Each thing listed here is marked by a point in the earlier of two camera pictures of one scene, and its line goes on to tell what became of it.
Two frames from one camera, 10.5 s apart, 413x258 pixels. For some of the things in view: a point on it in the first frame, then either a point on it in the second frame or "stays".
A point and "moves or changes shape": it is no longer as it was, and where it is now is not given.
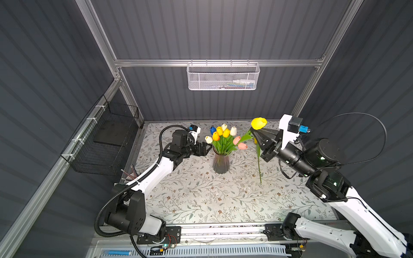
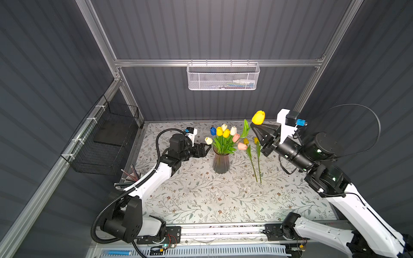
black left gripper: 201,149 stays
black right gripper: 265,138 stays
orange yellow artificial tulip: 215,136 → 259,117
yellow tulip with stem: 258,152 stays
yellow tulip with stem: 219,130 stays
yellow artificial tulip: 258,123 moves or changes shape
